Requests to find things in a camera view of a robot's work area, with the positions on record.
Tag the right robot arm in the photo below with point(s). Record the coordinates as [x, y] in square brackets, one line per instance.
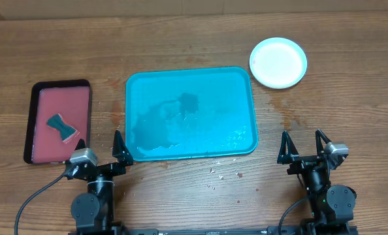
[331, 205]

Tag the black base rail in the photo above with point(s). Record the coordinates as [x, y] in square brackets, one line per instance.
[271, 230]

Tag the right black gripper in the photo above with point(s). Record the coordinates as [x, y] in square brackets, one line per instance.
[302, 162]

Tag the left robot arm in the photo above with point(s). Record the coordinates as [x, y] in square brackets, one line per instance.
[93, 211]

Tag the teal plastic tray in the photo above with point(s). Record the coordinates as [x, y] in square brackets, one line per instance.
[193, 113]

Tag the black tray with red liquid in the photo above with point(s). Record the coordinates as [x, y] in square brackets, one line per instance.
[70, 98]

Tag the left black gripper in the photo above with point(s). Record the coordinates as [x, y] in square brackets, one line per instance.
[119, 157]

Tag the light blue plate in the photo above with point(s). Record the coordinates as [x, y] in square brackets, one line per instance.
[278, 63]

